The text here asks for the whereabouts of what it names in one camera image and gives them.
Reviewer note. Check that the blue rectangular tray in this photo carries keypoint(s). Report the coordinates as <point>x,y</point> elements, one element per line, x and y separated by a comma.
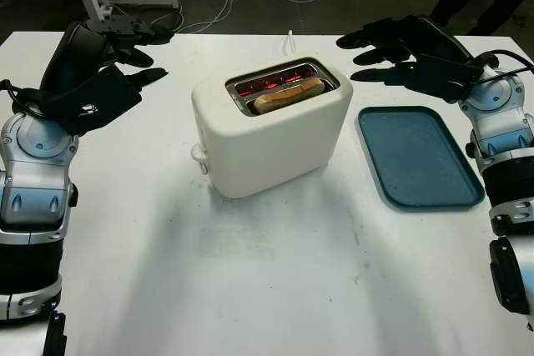
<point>417,156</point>

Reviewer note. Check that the browned toast slice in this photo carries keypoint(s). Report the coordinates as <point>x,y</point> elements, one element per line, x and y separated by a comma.
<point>288,95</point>

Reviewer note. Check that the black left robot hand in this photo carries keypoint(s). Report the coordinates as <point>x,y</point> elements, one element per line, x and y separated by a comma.
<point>73,60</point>

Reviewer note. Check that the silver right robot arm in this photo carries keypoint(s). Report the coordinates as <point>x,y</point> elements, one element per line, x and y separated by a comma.
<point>500,97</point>

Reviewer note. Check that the cream white toaster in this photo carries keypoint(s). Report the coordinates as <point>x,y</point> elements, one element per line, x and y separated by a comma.
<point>271,139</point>

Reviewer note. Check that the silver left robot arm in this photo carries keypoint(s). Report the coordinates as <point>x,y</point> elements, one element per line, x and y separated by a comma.
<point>37,164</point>

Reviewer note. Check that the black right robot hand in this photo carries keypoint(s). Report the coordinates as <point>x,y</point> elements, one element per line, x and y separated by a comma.
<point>434,35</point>

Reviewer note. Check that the white power strip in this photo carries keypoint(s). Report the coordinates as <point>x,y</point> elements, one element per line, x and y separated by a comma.
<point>106,9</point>

